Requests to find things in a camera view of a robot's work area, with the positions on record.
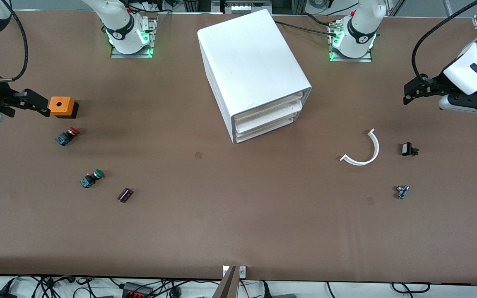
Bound orange button box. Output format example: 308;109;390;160
48;96;79;119

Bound grey angled bar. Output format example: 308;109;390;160
213;266;240;298

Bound red push button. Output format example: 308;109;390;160
55;127;80;147

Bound white drawer cabinet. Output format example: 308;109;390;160
197;9;312;144

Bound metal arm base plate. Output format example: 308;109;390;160
329;21;373;63
110;17;157;59

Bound black and orange power strip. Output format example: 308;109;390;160
123;282;155;298

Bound black base cable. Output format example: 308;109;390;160
274;12;340;37

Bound white power strip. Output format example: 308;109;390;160
229;3;265;12

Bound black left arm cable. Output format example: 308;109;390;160
412;0;477;80

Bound black looped cable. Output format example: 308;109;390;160
391;282;431;295

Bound white curved plastic piece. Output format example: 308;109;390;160
340;128;380;166

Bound green push button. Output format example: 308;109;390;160
80;169;105;189

